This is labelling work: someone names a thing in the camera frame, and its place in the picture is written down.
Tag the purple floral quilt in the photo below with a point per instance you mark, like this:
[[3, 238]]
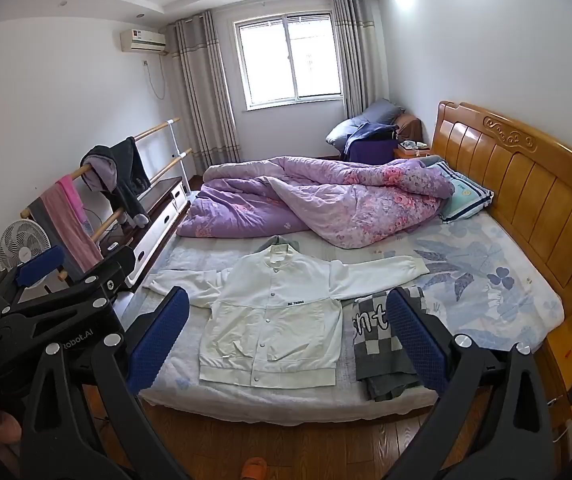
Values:
[[316, 195]]

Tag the blue grey pillow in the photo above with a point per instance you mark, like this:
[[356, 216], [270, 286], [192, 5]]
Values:
[[360, 120]]

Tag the dark blue blanket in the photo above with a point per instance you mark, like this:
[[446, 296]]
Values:
[[368, 145]]

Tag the dark hooded jacket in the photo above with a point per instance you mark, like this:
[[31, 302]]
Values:
[[126, 175]]

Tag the small wooden nightstand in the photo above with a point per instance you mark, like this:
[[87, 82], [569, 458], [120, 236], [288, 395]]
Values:
[[412, 151]]

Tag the white button jacket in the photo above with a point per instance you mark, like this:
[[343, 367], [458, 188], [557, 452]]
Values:
[[266, 320]]

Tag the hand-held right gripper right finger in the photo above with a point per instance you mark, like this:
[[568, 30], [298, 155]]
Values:
[[415, 342]]

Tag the grey checkered garment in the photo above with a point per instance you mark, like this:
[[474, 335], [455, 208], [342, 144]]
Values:
[[370, 355]]

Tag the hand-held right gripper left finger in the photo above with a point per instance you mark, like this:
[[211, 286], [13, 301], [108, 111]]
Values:
[[158, 342]]

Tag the white tv cabinet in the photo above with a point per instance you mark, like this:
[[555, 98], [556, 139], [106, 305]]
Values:
[[158, 210]]

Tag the brown armchair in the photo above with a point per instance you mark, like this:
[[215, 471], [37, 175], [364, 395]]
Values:
[[409, 127]]

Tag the white air conditioner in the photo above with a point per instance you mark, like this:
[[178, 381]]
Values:
[[142, 40]]

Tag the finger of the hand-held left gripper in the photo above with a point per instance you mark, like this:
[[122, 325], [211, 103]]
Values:
[[111, 272], [41, 264]]

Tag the white fleece blanket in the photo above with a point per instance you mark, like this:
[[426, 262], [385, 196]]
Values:
[[186, 360]]

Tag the pink towel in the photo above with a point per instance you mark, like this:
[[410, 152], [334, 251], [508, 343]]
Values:
[[73, 220]]

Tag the grey striped curtain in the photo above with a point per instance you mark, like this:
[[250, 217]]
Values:
[[358, 55], [206, 90]]

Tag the striped light blue pillow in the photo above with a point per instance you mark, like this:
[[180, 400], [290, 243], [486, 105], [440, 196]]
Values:
[[465, 192]]

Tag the person's left hand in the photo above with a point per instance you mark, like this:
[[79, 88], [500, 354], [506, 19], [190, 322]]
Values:
[[3, 430]]

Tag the white framed window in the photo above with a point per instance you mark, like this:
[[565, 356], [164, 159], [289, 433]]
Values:
[[288, 57]]

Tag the white standing fan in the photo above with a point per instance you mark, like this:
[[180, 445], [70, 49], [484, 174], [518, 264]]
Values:
[[18, 247]]

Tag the wooden bar clothes rack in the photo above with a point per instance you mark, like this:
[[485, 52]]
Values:
[[158, 166]]

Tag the wooden bed headboard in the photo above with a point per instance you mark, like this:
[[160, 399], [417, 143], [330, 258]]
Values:
[[515, 175]]

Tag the orange slipper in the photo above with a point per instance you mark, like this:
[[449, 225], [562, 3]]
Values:
[[255, 469]]

